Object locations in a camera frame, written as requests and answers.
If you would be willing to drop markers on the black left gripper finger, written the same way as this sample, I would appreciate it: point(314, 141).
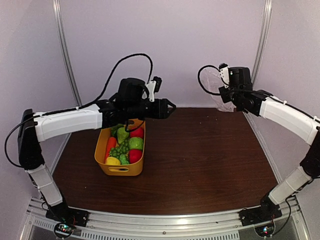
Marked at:
point(169, 112)
point(170, 104)

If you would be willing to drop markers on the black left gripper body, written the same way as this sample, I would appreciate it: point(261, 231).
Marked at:
point(135, 110)

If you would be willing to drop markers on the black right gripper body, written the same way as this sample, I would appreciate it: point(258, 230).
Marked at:
point(232, 96)

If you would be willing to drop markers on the red toy apple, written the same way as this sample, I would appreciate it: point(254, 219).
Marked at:
point(137, 133)

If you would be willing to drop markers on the clear zip top bag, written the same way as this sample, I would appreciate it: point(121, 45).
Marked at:
point(211, 81)

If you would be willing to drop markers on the green toy cabbage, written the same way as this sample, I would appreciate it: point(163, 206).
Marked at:
point(136, 143)

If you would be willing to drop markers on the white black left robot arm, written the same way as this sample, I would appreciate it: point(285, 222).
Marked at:
point(38, 127)

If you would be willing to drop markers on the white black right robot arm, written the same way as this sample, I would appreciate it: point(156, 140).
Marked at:
point(297, 133)

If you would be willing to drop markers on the light green toy lettuce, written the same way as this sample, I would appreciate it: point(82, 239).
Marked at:
point(120, 133)

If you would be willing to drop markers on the orange toy carrot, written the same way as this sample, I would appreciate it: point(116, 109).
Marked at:
point(111, 143)

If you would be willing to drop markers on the green toy grapes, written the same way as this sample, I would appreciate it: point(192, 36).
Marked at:
point(121, 149)

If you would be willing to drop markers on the red toy tomato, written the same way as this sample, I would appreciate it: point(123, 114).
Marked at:
point(134, 155)

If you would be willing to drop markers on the green toy broccoli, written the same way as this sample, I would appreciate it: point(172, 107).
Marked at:
point(124, 160)

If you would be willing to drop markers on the yellow toy lemon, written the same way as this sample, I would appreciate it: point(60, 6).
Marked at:
point(112, 161)

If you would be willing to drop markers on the yellow plastic basket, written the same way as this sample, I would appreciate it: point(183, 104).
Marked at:
point(120, 170)

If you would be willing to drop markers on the right controller board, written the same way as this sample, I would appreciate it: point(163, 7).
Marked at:
point(265, 231)

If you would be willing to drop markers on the controller board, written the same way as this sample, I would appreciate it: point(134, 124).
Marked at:
point(63, 231)
point(265, 231)

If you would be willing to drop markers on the left controller board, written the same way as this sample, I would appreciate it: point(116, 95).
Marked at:
point(63, 231)

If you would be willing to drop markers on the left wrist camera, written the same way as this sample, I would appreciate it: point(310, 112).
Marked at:
point(152, 87)

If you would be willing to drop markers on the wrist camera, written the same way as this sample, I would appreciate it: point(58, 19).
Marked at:
point(152, 87)
point(224, 74)

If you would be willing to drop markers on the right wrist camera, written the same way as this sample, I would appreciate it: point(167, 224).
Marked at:
point(224, 74)

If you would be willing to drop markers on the right aluminium frame post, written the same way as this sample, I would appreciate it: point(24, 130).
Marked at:
point(264, 31)

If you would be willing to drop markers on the aluminium frame post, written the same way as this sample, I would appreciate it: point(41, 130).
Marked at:
point(264, 31)
point(65, 53)

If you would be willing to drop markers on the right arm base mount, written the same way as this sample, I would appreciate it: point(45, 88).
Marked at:
point(259, 214)

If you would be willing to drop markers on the left aluminium frame post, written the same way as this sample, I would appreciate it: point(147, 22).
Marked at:
point(65, 53)

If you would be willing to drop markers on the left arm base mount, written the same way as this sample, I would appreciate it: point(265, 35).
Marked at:
point(70, 216)

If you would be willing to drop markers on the aluminium front rail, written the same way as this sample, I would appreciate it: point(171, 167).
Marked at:
point(223, 225)

